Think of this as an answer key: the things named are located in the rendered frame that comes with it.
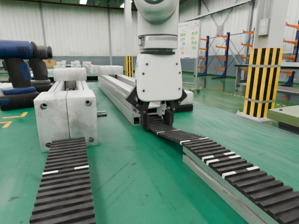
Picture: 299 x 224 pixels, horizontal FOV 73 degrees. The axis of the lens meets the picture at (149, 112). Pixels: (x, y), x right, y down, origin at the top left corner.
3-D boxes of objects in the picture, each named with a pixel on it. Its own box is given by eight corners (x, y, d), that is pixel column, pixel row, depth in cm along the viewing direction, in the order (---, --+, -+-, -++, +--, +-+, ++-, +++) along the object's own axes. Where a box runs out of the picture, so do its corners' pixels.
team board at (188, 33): (155, 88, 678) (155, 25, 629) (165, 86, 710) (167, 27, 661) (191, 94, 568) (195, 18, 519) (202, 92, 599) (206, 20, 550)
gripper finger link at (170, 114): (170, 100, 46) (169, 129, 47) (183, 99, 47) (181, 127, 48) (164, 98, 49) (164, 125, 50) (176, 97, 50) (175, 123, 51)
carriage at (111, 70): (123, 79, 104) (123, 66, 102) (101, 80, 101) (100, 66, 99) (117, 77, 119) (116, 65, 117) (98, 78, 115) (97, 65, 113)
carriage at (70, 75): (87, 87, 75) (86, 69, 73) (54, 89, 72) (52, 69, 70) (85, 83, 90) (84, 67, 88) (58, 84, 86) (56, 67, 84)
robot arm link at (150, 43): (143, 34, 38) (143, 50, 38) (185, 35, 41) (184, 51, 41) (131, 38, 45) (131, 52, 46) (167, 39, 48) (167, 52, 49)
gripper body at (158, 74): (140, 46, 38) (140, 104, 41) (187, 46, 42) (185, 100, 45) (130, 48, 45) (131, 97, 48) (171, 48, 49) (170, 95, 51)
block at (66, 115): (111, 143, 40) (109, 95, 37) (40, 153, 36) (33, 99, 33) (105, 129, 48) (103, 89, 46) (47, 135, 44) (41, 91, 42)
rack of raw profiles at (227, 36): (192, 76, 1159) (195, 35, 1103) (206, 75, 1190) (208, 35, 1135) (236, 82, 860) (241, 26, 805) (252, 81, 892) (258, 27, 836)
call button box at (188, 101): (193, 111, 65) (194, 91, 63) (165, 114, 61) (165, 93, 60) (181, 106, 72) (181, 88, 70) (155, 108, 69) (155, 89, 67)
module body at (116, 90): (169, 122, 53) (170, 90, 51) (132, 126, 50) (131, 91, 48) (115, 86, 126) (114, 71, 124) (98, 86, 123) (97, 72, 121)
